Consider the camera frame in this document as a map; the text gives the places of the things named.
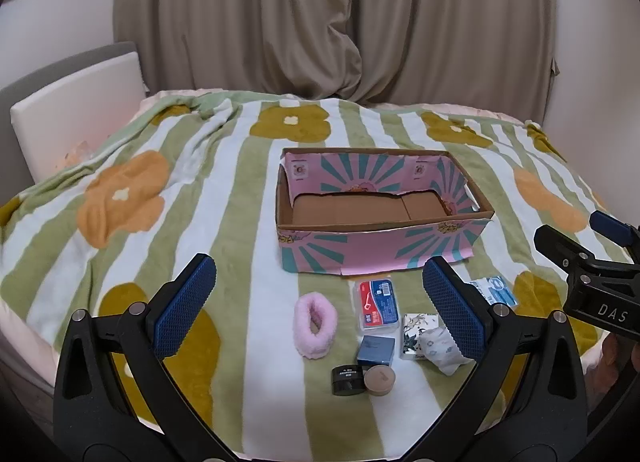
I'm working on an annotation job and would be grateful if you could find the pink printed cardboard box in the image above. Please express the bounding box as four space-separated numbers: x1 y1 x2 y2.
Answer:
275 146 496 275

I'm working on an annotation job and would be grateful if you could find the beige curtain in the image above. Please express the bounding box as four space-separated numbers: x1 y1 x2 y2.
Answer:
114 0 558 105

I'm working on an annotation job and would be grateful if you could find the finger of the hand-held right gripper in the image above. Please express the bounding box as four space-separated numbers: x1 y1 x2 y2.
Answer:
533 224 640 289
590 210 640 263

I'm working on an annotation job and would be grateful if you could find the red blue card packet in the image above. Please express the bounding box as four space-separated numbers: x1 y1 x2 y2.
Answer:
356 278 402 334

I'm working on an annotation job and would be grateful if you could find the white floral print box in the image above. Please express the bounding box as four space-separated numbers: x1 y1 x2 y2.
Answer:
400 313 441 360

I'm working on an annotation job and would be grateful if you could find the tan round wooden lid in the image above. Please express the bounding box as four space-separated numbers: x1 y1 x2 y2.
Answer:
363 365 397 397

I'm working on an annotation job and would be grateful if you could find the white patterned wrapped packet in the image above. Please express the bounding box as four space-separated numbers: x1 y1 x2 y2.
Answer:
417 326 473 376

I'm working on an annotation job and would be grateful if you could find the green striped flower blanket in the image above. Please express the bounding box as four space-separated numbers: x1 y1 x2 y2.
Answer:
0 91 636 462

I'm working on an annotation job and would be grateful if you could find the black cosmetic jar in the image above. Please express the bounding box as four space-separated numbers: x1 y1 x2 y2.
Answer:
331 365 366 397

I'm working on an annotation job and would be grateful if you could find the blue and white packet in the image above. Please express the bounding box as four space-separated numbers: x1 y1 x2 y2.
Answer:
470 276 519 307

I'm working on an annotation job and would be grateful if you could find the pink fluffy scrunchie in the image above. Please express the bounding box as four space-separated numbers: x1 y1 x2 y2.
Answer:
293 293 337 358

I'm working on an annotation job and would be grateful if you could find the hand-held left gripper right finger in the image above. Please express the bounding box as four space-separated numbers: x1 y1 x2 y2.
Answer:
400 256 589 462

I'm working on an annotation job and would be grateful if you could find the white pillow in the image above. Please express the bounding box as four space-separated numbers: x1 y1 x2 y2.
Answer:
0 41 148 203

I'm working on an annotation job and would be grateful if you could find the small blue square box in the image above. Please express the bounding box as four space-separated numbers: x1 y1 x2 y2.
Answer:
356 335 397 368

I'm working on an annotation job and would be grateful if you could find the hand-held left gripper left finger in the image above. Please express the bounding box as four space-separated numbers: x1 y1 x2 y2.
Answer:
52 253 236 462

